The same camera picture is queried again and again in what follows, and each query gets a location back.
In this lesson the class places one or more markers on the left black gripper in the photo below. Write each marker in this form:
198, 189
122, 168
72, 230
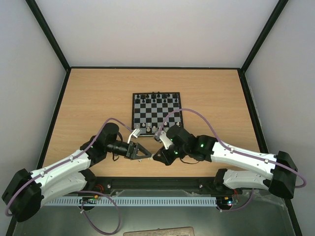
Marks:
133, 149

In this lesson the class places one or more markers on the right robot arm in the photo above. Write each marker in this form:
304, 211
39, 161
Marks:
274, 173

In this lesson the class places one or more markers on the black and silver chessboard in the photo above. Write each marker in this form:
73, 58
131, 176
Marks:
156, 114

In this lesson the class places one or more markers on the right green controller board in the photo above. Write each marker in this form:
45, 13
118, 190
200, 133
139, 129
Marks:
230, 200

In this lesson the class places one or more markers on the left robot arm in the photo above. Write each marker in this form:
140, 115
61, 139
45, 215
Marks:
28, 191

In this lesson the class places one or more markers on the black chess pieces row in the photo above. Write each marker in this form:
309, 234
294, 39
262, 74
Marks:
156, 97

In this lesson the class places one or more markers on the black aluminium frame rail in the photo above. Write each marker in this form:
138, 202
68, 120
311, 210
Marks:
263, 216

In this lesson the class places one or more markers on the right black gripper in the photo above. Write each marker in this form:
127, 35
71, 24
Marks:
168, 156

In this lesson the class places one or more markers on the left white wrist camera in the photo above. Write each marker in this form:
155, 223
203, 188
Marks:
134, 134

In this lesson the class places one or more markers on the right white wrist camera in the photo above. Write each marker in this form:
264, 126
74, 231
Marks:
162, 138

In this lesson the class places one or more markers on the light blue cable duct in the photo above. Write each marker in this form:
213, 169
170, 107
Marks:
139, 201

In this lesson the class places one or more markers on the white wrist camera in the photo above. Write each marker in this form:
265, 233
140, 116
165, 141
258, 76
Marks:
162, 138
134, 134

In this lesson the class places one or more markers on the left controller board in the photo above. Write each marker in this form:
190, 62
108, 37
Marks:
90, 199

